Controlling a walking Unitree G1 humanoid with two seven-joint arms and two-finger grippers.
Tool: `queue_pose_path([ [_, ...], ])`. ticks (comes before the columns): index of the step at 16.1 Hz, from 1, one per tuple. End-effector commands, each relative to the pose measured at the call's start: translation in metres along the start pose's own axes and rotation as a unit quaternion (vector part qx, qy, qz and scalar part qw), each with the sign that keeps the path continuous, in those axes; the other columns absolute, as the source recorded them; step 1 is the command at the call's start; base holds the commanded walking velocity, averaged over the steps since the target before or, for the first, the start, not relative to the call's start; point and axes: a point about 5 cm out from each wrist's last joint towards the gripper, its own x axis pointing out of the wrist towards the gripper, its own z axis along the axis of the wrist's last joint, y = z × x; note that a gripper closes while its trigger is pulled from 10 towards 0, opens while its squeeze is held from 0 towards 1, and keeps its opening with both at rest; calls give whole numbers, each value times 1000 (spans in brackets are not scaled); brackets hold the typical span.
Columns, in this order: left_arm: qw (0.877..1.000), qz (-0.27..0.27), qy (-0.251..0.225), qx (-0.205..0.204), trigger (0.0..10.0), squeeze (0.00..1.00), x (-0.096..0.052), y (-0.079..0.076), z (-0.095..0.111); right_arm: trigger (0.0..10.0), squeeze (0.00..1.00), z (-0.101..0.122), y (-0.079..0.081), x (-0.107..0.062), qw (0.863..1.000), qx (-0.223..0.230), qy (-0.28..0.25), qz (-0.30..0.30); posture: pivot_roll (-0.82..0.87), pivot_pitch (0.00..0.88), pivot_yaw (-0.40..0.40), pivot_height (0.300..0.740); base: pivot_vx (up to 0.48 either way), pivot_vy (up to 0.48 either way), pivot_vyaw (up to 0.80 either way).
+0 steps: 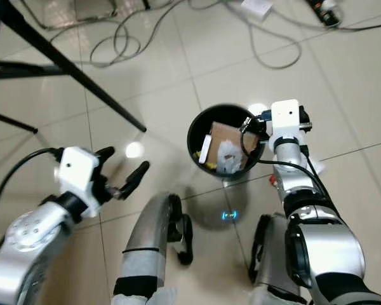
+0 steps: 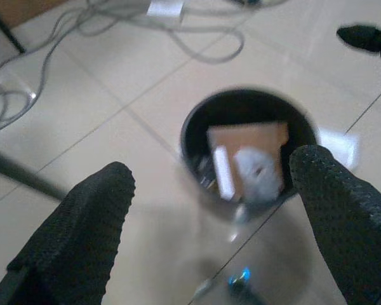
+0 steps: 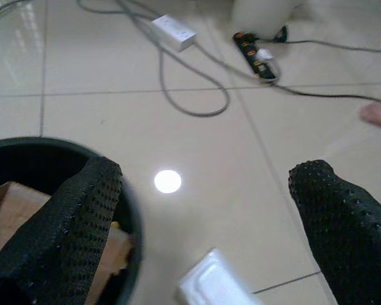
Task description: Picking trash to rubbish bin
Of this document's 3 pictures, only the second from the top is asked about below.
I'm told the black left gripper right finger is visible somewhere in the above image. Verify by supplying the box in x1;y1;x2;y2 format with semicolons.
288;144;381;305

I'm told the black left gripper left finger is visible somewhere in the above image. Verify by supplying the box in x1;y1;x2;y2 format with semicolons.
6;161;136;305

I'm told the black round rubbish bin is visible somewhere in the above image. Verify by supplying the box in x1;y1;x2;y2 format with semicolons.
179;86;321;224

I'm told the black metal bar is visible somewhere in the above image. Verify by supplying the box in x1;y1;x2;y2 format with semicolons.
0;147;70;202

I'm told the crumpled white paper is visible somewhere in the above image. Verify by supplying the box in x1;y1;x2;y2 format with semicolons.
234;146;284;205

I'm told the brown cardboard piece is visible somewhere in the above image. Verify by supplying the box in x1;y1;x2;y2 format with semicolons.
207;122;290;200

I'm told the white flat strip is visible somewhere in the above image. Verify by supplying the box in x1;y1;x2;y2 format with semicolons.
213;145;236;201

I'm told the black shoe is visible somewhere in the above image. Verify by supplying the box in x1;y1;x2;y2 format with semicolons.
335;24;381;64

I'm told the black metal table leg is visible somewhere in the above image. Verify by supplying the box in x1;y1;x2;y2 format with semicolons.
0;0;27;55

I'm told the white paper sheet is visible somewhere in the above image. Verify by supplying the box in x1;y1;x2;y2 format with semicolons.
145;0;185;20

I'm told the grey floor cable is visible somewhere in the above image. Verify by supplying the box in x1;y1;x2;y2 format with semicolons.
0;0;96;136
79;0;246;65

